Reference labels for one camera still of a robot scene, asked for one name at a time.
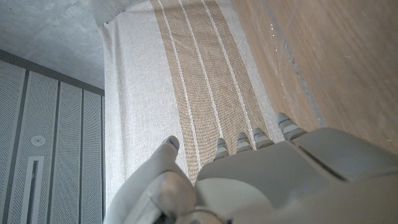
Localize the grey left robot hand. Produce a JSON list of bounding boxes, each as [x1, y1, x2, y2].
[[102, 112, 398, 224]]

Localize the beige striped backdrop cloth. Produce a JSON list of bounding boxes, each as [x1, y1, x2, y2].
[[99, 0, 285, 206]]

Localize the round white ceiling sensor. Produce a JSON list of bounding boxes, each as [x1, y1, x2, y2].
[[30, 134, 47, 147]]

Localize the white ceiling slot light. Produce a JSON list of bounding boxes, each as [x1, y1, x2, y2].
[[20, 155, 45, 224]]

